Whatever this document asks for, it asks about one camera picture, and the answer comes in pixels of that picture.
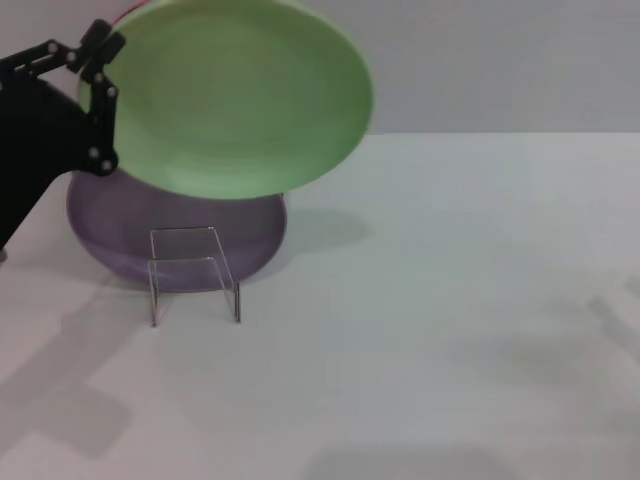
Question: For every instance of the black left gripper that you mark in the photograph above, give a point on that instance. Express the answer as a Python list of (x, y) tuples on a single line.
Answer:
[(35, 135)]

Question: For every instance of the clear acrylic plate rack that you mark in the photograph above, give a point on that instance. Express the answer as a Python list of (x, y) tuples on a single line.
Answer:
[(185, 245)]

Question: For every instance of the green plate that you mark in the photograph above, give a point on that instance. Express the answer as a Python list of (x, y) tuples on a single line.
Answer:
[(240, 100)]

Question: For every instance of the red plate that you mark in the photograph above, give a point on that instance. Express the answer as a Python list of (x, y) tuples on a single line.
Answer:
[(131, 9)]

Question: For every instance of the purple plate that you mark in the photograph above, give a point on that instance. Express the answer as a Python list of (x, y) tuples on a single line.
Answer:
[(120, 235)]

